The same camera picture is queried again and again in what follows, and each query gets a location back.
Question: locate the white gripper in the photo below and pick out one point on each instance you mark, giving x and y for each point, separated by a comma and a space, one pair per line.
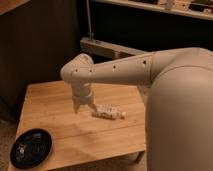
84, 100

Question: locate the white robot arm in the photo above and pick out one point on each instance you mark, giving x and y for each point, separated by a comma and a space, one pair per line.
179, 108

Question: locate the black ceramic bowl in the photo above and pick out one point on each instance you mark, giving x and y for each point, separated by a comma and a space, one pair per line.
31, 148

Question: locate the wooden table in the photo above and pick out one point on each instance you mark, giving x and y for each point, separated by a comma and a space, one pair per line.
78, 137

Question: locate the long wooden beam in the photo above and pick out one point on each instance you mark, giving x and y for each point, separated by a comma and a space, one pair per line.
105, 49

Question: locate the metal pole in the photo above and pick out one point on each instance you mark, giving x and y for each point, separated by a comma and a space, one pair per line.
90, 31

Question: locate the wooden shelf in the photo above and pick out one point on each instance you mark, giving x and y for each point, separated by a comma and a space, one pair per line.
156, 8

